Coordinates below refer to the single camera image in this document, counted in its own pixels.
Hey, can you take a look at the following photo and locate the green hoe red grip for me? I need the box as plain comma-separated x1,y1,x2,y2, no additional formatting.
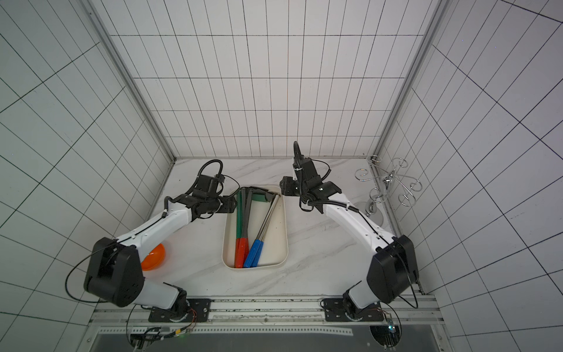
235,189,248,268
252,194,271,202

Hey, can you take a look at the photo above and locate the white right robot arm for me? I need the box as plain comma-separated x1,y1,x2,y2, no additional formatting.
280,154,419,315

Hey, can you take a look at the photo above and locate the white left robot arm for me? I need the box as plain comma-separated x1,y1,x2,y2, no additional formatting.
84,174,236,320

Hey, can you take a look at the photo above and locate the cream plastic storage tray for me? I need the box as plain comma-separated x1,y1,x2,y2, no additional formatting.
222,186,289,271

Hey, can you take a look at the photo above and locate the chrome wire cup rack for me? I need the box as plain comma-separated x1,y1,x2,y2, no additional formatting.
354,155,423,216

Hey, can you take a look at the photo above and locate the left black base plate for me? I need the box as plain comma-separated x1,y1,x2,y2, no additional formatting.
148,298,211,324

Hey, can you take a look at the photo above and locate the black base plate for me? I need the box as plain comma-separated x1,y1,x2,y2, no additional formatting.
320,298,384,323
148,298,211,324

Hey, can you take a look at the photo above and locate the aluminium mounting rail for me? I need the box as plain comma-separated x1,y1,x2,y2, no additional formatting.
87,296,445,341

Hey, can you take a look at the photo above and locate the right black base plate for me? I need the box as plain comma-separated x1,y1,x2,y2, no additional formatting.
320,298,384,323

